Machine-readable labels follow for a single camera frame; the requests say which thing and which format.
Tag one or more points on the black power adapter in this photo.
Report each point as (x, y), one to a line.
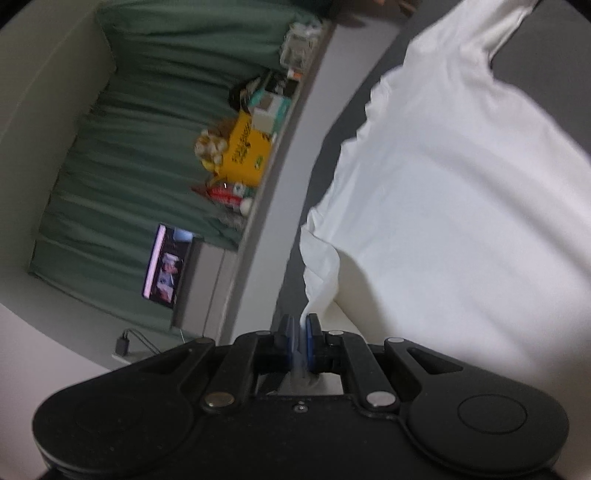
(123, 345)

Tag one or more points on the white round object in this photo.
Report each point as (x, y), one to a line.
(247, 206)

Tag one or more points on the grey padded headboard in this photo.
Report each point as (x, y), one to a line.
(286, 161)

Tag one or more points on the flat screen monitor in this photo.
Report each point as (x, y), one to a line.
(164, 267)

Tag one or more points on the red snack packet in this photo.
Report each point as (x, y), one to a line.
(221, 194)

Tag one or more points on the white shirt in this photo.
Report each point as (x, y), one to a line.
(438, 207)

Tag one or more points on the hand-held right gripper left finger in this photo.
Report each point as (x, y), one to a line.
(290, 341)

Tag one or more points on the clear plastic container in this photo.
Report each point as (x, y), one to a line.
(298, 44)

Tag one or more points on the green curtain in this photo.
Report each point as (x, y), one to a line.
(138, 138)

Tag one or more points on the black bag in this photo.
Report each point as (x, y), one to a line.
(242, 92)

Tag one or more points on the grey cabinet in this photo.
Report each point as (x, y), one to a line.
(203, 286)

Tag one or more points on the white and teal box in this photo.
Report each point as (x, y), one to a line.
(272, 108)

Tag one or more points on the yellow cardboard box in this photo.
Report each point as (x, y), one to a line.
(247, 152)

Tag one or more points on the brown plush toy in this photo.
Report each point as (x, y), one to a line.
(210, 145)

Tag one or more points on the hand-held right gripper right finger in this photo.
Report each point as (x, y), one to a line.
(311, 341)

